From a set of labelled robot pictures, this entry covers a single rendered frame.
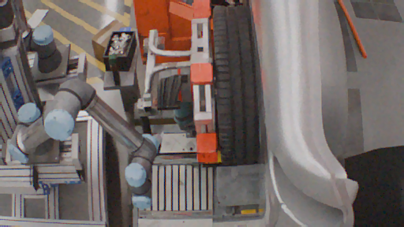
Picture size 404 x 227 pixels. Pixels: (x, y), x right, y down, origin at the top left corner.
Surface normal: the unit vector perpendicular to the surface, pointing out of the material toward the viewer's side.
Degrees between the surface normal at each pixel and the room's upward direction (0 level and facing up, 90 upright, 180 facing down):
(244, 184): 0
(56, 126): 85
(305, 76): 20
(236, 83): 42
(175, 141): 0
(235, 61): 28
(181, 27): 90
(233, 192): 0
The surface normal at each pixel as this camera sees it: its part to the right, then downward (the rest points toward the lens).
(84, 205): -0.07, -0.62
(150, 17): 0.00, 0.78
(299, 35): -0.36, -0.43
